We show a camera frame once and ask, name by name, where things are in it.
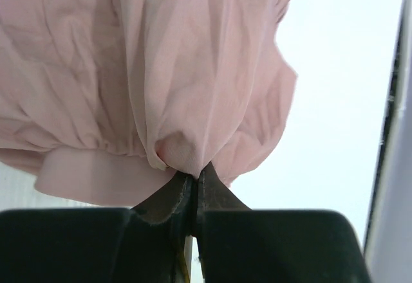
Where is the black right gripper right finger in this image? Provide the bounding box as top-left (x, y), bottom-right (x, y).
top-left (196, 164), bottom-right (371, 282)

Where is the aluminium mounting rail frame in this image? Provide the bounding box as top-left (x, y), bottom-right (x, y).
top-left (364, 0), bottom-right (411, 282)

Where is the pink skirt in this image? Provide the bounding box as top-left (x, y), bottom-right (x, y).
top-left (1, 0), bottom-right (296, 206)

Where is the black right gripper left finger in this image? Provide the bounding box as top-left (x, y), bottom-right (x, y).
top-left (1, 173), bottom-right (192, 282)

